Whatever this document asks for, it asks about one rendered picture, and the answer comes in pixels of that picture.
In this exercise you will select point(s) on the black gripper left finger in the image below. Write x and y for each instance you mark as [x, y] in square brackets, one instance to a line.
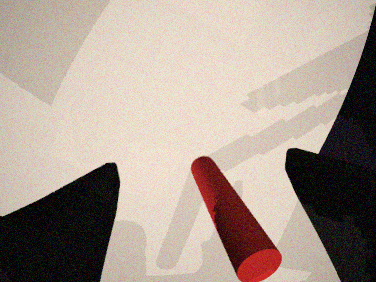
[62, 237]

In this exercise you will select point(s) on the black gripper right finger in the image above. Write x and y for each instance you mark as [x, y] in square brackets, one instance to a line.
[340, 199]

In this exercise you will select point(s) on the red peg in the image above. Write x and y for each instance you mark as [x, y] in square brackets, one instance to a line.
[252, 254]

